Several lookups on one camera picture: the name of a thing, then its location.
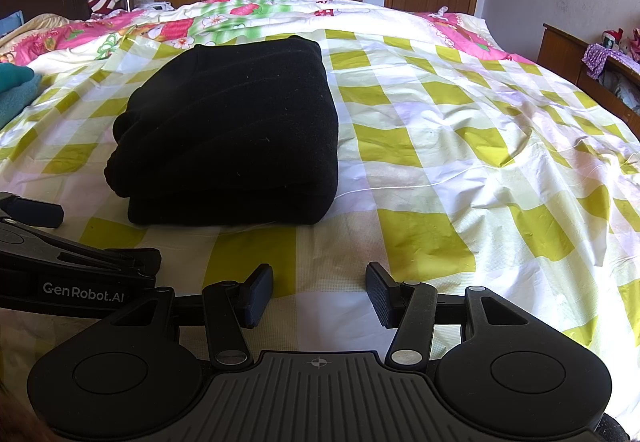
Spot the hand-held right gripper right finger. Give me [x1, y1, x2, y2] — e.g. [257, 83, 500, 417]
[365, 262, 531, 370]

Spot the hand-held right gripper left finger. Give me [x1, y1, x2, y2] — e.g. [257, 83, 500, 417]
[107, 263, 275, 371]

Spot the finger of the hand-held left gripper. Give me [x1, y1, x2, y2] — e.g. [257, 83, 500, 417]
[25, 228, 162, 279]
[0, 192, 65, 229]

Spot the black garment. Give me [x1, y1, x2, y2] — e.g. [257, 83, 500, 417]
[103, 35, 341, 227]

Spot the light teal garment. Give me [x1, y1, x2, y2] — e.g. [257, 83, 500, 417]
[0, 76, 44, 129]

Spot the dark teal garment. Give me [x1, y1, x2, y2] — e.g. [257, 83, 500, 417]
[0, 62, 34, 94]

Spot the checked floral printed quilt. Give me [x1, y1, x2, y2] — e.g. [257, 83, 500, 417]
[0, 0, 640, 423]

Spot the cream pillow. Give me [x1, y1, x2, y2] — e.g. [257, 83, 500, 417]
[14, 14, 72, 42]

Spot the blue pillow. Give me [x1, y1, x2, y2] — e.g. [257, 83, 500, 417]
[0, 11, 25, 39]

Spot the red white striped pillow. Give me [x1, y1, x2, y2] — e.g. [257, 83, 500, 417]
[88, 0, 129, 16]

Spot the purple patterned cloth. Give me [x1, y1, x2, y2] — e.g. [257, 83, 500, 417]
[582, 43, 622, 80]

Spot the red white plush toy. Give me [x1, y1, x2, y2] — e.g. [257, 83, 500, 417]
[599, 28, 626, 54]

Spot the pink plush toy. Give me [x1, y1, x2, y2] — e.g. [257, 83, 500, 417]
[622, 26, 640, 62]

